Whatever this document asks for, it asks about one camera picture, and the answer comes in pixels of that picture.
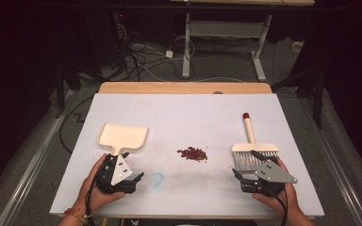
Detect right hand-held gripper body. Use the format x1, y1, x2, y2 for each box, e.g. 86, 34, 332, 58
239, 158, 299, 198

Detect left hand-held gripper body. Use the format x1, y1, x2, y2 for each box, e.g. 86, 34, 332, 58
93, 153, 139, 195

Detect cream plastic dustpan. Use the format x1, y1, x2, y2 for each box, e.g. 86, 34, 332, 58
96, 122, 149, 157

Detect cream hand brush red tip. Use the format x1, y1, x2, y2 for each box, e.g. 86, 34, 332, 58
231, 112, 280, 173

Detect pile of red beans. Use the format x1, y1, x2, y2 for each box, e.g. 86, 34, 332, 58
176, 146, 209, 163

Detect person's right hand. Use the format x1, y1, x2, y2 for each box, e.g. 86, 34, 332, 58
252, 156, 300, 218

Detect person's left hand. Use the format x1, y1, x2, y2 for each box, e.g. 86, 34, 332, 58
74, 153, 126, 215

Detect white board table cover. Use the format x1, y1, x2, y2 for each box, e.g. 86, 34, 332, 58
49, 92, 325, 218

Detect wooden table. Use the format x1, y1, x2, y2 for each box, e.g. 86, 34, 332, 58
97, 81, 273, 95

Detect black metal stand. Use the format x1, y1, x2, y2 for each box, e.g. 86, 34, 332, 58
54, 56, 83, 120
271, 18, 328, 130

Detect small white box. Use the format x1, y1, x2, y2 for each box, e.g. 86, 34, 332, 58
291, 40, 304, 53

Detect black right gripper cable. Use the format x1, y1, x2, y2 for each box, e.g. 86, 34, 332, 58
258, 180, 290, 226

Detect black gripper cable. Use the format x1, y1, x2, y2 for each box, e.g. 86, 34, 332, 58
84, 175, 98, 226
258, 180, 290, 226

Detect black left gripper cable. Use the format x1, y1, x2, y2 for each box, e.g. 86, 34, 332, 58
84, 175, 98, 226

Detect red and yellow bracelet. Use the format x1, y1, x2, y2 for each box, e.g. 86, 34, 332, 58
63, 207, 90, 225

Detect long black floor cable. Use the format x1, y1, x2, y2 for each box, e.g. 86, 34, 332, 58
58, 95, 95, 154

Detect aluminium floor rail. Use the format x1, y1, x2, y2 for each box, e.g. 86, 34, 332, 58
0, 89, 77, 226
305, 121, 362, 226

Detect bundle of black floor cables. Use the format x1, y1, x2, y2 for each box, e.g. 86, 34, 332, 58
107, 22, 199, 83

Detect white metal frame desk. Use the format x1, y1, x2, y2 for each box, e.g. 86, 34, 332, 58
169, 0, 316, 83

